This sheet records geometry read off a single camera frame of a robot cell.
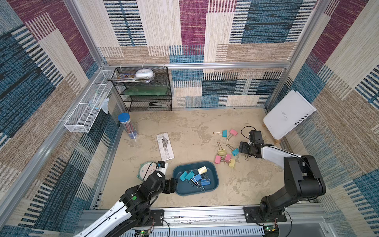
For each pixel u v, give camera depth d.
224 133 1.05
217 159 0.94
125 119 0.89
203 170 0.87
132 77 0.92
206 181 0.83
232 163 0.90
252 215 0.73
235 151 0.95
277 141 0.96
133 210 0.52
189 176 0.84
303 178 0.46
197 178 0.85
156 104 1.09
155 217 0.73
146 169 0.87
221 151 0.97
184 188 0.84
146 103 1.19
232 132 1.05
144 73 0.89
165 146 0.99
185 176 0.85
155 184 0.58
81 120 0.92
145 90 0.96
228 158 0.92
